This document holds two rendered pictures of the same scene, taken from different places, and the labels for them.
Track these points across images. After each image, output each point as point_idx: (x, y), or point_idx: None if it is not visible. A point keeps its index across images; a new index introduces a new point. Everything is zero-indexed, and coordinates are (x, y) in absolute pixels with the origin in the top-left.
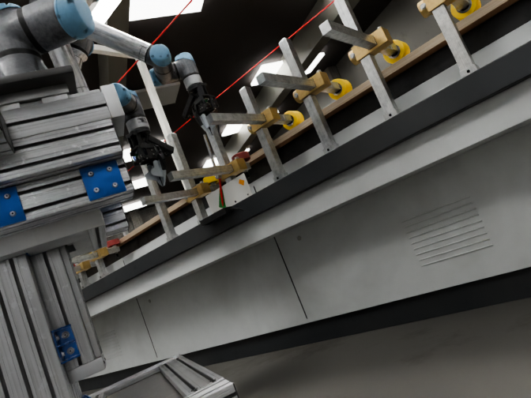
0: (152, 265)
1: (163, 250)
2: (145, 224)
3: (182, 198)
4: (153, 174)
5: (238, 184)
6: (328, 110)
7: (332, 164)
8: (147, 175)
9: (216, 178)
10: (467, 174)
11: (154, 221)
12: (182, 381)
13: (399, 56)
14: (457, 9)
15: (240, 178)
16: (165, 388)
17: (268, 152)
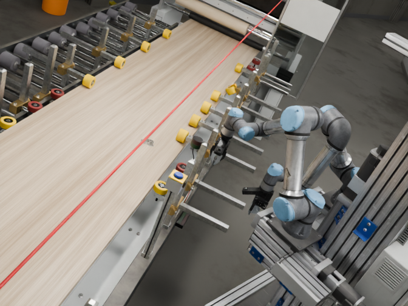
0: (134, 292)
1: (147, 268)
2: (91, 263)
3: (190, 214)
4: (258, 210)
5: (190, 190)
6: (194, 133)
7: (208, 171)
8: (257, 212)
9: (192, 190)
10: None
11: (101, 252)
12: (251, 289)
13: (208, 112)
14: (221, 101)
15: (193, 186)
16: (251, 297)
17: (203, 167)
